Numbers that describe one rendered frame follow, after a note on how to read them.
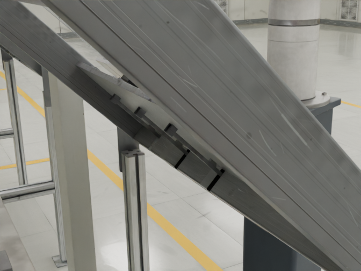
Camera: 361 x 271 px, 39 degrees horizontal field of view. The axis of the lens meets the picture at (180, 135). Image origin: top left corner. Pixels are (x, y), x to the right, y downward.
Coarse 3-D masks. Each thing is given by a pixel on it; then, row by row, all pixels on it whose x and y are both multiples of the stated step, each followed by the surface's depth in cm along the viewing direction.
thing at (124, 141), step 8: (120, 136) 110; (128, 136) 111; (120, 144) 110; (128, 144) 111; (136, 144) 112; (120, 152) 111; (120, 160) 111; (120, 168) 112; (0, 256) 66; (0, 264) 64; (8, 264) 64
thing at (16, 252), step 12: (0, 204) 91; (0, 216) 87; (0, 228) 82; (12, 228) 82; (0, 240) 79; (12, 240) 79; (12, 252) 75; (24, 252) 75; (12, 264) 72; (24, 264) 72
